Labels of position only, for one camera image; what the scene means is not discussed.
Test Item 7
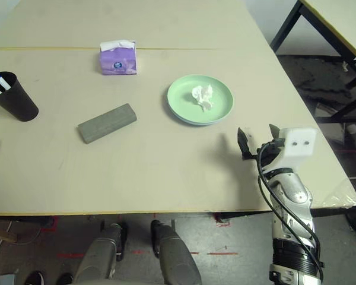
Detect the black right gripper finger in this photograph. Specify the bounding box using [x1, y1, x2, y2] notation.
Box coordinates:
[237, 126, 259, 162]
[268, 123, 287, 143]

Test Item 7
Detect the grey robot right leg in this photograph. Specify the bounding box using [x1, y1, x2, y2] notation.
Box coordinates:
[150, 218, 202, 285]

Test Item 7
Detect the grey robot leg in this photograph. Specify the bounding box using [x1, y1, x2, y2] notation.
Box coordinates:
[75, 221, 128, 285]
[150, 218, 202, 285]

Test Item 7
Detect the clear plastic sheet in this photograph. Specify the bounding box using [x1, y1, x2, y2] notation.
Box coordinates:
[320, 178, 356, 210]

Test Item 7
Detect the black plastic cup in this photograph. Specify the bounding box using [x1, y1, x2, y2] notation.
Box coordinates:
[0, 71, 39, 122]

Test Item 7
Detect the purple tissue pack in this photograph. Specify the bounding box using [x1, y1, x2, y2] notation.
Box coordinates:
[99, 38, 138, 77]

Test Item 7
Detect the white cardboard scrap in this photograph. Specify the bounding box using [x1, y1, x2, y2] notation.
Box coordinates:
[314, 102, 339, 118]

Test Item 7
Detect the small grey floor box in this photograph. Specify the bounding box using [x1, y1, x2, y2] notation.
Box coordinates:
[0, 273, 17, 285]

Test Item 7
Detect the grey robot left leg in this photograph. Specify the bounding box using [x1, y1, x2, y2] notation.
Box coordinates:
[75, 221, 128, 285]

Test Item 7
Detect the brown wooden plank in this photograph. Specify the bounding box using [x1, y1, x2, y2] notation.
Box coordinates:
[0, 225, 18, 244]

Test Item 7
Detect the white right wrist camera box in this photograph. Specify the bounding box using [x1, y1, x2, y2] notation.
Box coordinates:
[274, 126, 317, 176]

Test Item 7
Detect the grey glasses case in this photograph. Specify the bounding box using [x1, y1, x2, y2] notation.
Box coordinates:
[77, 103, 138, 145]

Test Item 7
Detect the black sneaker with white laces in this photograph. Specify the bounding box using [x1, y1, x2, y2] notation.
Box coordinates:
[25, 270, 45, 285]
[56, 272, 75, 285]

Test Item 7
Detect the light green plate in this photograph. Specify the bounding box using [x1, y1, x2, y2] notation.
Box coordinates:
[167, 74, 234, 124]

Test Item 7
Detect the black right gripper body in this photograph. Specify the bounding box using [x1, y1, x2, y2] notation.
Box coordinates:
[255, 138, 287, 173]

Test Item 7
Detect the black-framed beige side table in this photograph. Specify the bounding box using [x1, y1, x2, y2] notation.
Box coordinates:
[269, 0, 356, 124]

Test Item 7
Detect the white tissue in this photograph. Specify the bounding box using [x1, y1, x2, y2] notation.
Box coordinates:
[191, 84, 216, 113]

